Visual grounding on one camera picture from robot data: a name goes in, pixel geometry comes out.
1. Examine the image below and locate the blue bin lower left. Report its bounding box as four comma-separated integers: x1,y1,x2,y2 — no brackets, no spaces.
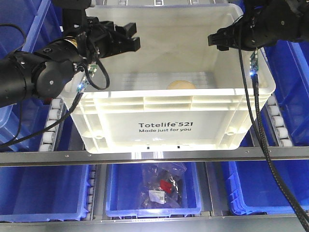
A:
0,165,90,222

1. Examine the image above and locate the white roller track left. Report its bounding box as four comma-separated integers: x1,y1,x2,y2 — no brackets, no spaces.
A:
38,98,64,152

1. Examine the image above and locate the green circuit board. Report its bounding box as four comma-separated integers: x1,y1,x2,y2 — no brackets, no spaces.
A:
77,63,97,93
250,49,259,77

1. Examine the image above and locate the blue bin upper right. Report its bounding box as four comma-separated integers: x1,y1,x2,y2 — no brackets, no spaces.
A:
265,41,309,146

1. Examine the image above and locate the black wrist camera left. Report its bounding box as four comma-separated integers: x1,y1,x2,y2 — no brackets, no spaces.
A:
52,0,92,37

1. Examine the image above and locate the white plastic tote box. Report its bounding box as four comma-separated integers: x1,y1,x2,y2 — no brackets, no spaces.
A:
60,2,276,154

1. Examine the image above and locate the blue bin lower right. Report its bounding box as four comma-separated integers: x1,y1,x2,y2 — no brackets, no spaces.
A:
221,160,309,215

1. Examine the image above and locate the black cable left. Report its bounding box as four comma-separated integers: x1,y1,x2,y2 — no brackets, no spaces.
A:
0,23,111,148

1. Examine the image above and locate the blue bin upper left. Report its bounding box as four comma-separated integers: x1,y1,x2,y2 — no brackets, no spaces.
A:
0,0,62,143

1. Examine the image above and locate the white roller track right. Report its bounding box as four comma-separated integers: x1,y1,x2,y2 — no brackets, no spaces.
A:
266,94,293,147

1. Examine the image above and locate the clear bag of parts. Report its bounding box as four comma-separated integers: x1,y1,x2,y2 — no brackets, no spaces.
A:
139,162,187,209

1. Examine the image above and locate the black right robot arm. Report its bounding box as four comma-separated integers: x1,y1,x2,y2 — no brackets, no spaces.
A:
208,0,309,51

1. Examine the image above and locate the metal shelf front rail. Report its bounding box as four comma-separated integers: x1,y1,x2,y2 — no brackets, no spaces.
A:
0,146,309,167

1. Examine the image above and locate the black cable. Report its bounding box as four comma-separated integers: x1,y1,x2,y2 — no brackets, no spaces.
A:
0,23,111,148
238,21,309,230

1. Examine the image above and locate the green circuit board left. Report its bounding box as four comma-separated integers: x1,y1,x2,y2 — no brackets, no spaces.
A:
77,63,97,93

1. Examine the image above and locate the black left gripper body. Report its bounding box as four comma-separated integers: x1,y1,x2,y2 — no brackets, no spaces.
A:
77,17,121,59

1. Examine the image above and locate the black cable right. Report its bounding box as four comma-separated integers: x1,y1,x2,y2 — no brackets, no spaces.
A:
238,21,309,230

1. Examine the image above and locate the cream foam baseball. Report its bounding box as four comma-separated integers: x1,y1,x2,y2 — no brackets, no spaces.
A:
167,80,196,89

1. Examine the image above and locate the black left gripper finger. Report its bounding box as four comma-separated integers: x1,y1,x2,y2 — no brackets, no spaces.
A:
116,37,140,54
115,23,137,38

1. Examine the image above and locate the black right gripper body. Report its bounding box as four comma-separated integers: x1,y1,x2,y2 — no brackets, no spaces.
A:
235,4,302,51

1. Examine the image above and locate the blue bin lower middle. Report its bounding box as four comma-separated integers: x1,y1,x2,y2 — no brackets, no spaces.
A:
106,162,201,219

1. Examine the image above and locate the white roller track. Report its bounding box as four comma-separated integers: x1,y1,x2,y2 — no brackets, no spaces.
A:
38,98,64,152
266,94,293,147

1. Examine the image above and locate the blue bin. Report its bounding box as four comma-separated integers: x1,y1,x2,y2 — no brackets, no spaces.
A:
0,165,90,222
265,41,309,146
106,162,201,219
221,160,309,215
0,0,62,143

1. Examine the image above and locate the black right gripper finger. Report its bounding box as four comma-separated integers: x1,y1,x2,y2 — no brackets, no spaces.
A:
208,26,239,51

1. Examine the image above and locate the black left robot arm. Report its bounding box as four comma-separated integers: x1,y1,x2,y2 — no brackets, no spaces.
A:
0,17,140,107

